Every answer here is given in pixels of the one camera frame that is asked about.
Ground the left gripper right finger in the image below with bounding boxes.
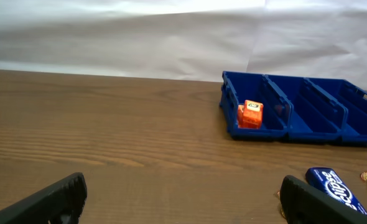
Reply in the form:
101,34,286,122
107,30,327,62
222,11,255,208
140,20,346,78
279,175,367,224

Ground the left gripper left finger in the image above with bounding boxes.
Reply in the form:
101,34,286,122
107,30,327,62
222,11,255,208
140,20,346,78
0,172,88,224

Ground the blue candy pack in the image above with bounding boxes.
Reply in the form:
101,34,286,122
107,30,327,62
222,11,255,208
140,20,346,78
305,167,367,217

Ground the orange candy box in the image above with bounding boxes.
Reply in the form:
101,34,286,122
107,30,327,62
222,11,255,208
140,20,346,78
241,100,264,129
236,104,246,128

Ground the blue tray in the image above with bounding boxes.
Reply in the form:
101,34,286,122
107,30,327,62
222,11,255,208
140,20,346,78
219,70,367,146

